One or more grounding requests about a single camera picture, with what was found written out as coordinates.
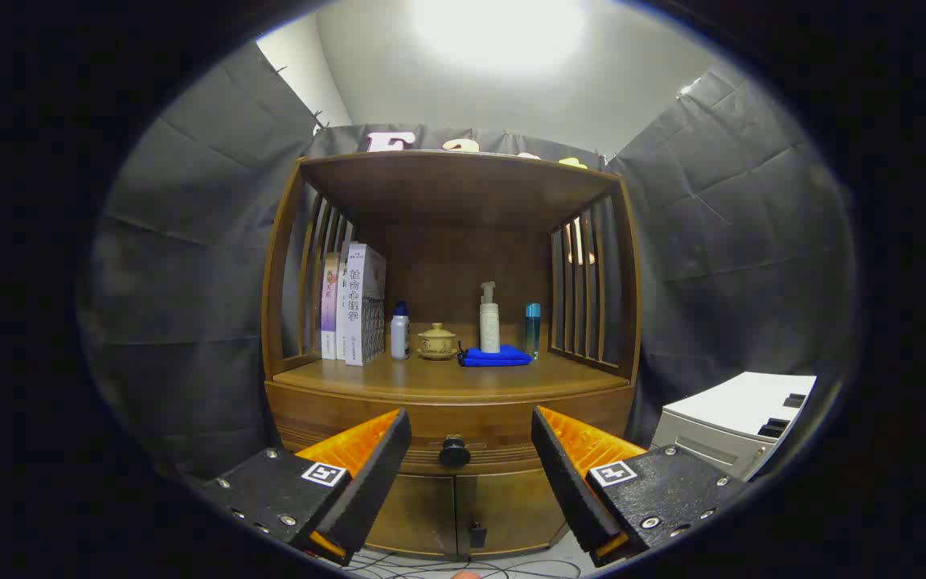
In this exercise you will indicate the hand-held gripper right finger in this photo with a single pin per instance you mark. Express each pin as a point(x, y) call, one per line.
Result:
point(567, 482)

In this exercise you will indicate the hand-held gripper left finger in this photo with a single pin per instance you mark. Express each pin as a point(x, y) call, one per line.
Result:
point(370, 482)

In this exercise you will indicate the black round drawer knob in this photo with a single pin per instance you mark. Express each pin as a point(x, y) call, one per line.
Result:
point(455, 454)

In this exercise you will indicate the brown wooden drawer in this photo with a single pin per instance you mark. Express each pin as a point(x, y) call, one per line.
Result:
point(471, 420)

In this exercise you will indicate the wooden cabinet door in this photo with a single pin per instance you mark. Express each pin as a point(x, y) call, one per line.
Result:
point(515, 507)
point(423, 515)

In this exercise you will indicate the brown wooden countertop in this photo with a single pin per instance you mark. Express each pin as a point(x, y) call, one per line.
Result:
point(447, 378)

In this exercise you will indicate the brown wooden cabinet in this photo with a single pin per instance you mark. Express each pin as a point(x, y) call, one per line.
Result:
point(447, 193)

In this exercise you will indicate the blue folded cloth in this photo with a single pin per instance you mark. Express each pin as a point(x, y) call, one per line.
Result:
point(495, 357)

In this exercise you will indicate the white bottle blue cap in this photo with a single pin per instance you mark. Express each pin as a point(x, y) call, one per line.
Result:
point(400, 338)

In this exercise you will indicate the yellow lidded teacup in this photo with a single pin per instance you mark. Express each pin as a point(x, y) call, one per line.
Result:
point(436, 343)

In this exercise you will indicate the clear bottle teal cap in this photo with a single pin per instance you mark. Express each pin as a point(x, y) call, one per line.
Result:
point(532, 330)

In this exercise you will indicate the thin white book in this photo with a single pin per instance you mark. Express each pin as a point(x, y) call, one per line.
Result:
point(340, 322)

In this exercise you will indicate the white pump bottle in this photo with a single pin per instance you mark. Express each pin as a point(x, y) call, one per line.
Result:
point(489, 330)

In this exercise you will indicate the purple book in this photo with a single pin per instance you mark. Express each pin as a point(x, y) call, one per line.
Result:
point(329, 314)

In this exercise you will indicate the thick white patterned book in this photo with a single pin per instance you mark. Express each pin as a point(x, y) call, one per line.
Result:
point(362, 305)

